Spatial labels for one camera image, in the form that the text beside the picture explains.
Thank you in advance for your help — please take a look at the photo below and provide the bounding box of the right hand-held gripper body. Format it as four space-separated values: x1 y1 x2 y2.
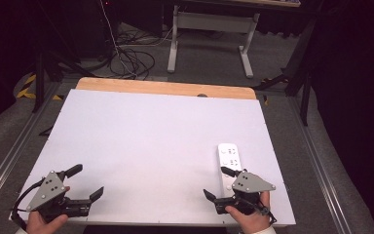
213 171 278 215

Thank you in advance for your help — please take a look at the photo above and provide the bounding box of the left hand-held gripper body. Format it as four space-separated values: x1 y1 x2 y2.
26 169 94 224

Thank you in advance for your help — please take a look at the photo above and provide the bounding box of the white remote control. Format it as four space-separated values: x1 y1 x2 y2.
217 142 243 199

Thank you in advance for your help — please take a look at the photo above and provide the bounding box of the person's left hand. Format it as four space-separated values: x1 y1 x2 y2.
25 185 71 234

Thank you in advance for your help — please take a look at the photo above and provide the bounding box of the person's right hand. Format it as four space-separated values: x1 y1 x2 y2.
225 191 273 234

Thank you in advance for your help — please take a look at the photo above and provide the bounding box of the white table cover board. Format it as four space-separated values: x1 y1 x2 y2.
9 89 297 227

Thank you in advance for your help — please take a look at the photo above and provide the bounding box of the black tripod stand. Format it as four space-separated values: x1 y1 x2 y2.
32 0 95 114

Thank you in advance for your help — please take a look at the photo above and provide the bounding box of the black metal stand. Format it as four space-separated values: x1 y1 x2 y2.
252 18 318 127

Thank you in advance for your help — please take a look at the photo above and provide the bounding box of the black curtain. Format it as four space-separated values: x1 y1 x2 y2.
311 0 374 234
0 0 43 133

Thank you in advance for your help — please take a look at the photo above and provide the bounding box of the wooden desk top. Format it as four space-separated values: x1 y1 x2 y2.
174 0 302 9

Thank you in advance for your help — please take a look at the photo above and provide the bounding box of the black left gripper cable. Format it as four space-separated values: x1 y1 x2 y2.
10 177 46 230

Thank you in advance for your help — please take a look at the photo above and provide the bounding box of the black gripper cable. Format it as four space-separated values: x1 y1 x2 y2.
240 196 278 226
10 177 46 230

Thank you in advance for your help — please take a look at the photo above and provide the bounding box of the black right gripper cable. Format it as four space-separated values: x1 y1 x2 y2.
240 196 278 226

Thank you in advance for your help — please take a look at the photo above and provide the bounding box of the grey metal floor rail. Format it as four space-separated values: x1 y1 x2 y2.
0 81 62 214
286 97 350 234

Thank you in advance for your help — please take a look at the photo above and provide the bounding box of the tangle of black floor cables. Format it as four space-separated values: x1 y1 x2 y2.
108 27 173 81

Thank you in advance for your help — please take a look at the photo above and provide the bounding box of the white cable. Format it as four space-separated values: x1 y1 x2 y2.
98 0 139 78

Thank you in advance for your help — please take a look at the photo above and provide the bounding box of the white metal desk frame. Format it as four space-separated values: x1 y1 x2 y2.
167 4 261 80

